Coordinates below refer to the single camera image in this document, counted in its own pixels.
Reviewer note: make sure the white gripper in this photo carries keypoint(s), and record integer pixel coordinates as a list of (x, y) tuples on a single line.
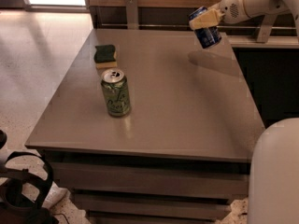
[(230, 9)]

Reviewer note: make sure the blue pepsi can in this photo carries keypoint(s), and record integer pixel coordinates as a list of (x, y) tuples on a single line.
[(207, 37)]

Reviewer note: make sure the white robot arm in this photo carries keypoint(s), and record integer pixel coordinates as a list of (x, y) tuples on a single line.
[(273, 76)]

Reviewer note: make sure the green la croix can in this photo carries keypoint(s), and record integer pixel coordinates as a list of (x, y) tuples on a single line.
[(115, 89)]

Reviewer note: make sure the green and yellow sponge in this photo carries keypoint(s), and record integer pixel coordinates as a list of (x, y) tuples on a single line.
[(105, 56)]

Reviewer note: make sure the grey drawer cabinet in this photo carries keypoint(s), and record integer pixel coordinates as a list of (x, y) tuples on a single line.
[(182, 154)]

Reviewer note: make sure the right metal bracket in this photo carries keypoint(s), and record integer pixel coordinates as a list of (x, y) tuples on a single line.
[(265, 28)]

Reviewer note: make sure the metal bracket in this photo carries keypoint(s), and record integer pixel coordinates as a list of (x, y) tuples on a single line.
[(132, 14), (265, 28)]

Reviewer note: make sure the left metal bracket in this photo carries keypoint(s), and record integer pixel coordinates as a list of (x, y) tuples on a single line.
[(132, 14)]

